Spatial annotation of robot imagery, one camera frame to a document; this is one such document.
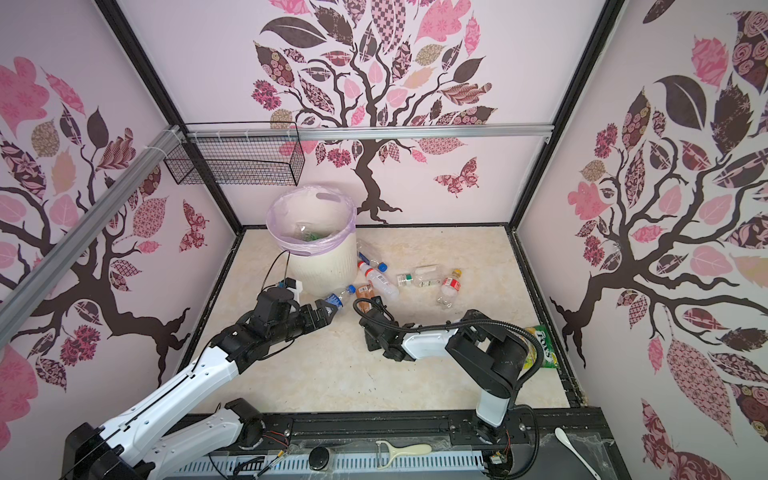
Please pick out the white vented cable duct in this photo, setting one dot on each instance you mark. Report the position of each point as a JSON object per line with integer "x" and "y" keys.
{"x": 343, "y": 465}

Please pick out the brown coffee bottle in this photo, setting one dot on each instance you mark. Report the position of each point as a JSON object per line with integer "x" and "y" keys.
{"x": 365, "y": 291}

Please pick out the blue label water bottle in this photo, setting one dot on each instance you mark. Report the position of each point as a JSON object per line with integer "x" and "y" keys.
{"x": 342, "y": 298}

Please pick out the aluminium frame bar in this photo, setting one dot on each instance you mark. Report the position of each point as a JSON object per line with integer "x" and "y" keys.
{"x": 19, "y": 305}

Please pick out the cream vegetable peeler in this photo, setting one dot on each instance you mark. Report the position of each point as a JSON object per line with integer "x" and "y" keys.
{"x": 387, "y": 453}

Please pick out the black wire basket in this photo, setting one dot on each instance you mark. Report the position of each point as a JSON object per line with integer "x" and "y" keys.
{"x": 262, "y": 153}

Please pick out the blue cap clear bottle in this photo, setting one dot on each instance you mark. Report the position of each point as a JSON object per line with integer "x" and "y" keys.
{"x": 371, "y": 256}

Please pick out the green yellow snack bag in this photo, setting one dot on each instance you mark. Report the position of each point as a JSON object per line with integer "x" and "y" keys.
{"x": 541, "y": 333}

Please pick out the red cap white bottle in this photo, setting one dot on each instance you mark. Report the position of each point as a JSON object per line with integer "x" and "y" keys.
{"x": 380, "y": 283}

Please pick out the purple bin liner bag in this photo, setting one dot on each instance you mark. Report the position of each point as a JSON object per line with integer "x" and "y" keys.
{"x": 332, "y": 213}

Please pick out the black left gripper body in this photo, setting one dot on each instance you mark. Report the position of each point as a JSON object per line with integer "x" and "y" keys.
{"x": 295, "y": 327}

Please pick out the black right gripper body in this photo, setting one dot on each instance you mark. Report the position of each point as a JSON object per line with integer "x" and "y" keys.
{"x": 373, "y": 345}

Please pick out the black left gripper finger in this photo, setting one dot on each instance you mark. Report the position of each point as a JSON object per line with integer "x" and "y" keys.
{"x": 322, "y": 322}
{"x": 323, "y": 307}

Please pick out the black round knob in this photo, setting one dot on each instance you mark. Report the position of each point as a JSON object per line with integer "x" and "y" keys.
{"x": 319, "y": 458}

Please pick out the white plastic spoon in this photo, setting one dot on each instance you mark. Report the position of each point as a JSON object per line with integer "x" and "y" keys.
{"x": 563, "y": 438}

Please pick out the cream waste bin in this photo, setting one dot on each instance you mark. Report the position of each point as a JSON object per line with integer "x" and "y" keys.
{"x": 327, "y": 272}

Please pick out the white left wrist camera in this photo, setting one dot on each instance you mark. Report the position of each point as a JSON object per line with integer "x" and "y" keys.
{"x": 294, "y": 286}

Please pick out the yellow cap red label bottle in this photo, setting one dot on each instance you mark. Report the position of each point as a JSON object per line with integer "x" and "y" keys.
{"x": 450, "y": 288}

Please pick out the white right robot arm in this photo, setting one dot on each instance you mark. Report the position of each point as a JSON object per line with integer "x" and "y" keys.
{"x": 499, "y": 357}

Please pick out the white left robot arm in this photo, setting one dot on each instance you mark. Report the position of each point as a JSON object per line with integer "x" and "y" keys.
{"x": 142, "y": 443}

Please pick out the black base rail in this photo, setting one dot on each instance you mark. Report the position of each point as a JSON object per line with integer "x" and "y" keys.
{"x": 458, "y": 427}

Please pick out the clear green label bottle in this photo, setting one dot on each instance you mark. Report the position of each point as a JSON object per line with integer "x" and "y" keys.
{"x": 422, "y": 276}

